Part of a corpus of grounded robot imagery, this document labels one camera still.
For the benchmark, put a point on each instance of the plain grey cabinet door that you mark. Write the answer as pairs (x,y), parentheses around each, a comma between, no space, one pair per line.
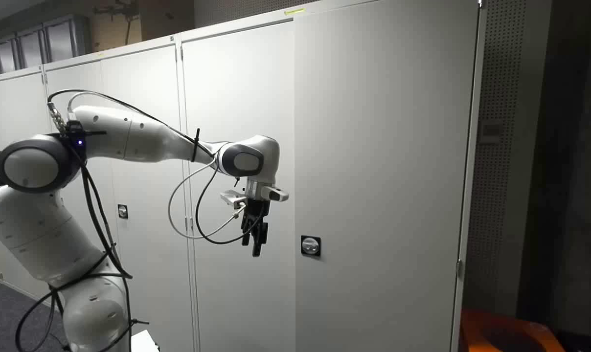
(242,98)

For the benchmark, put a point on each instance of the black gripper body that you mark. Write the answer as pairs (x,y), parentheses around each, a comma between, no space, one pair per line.
(254,213)

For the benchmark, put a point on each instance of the perforated grey panel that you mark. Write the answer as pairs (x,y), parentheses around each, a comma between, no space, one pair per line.
(502,78)

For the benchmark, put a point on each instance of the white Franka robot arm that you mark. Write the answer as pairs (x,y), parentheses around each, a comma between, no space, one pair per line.
(131,137)

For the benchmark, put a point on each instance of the dark window row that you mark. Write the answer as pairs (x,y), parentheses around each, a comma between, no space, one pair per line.
(46,41)

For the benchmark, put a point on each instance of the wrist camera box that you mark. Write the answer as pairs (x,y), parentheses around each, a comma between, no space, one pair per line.
(272,194)

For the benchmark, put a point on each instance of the grey end cabinet door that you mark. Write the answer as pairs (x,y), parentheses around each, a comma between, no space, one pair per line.
(11,104)

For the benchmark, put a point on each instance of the grey cabinet door perforated inside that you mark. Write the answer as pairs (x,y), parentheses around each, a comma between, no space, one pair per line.
(385,162)

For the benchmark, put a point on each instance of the orange bin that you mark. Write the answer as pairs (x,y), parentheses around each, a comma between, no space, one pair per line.
(477,333)

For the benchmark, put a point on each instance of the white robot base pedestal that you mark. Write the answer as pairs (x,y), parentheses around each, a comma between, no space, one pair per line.
(142,342)

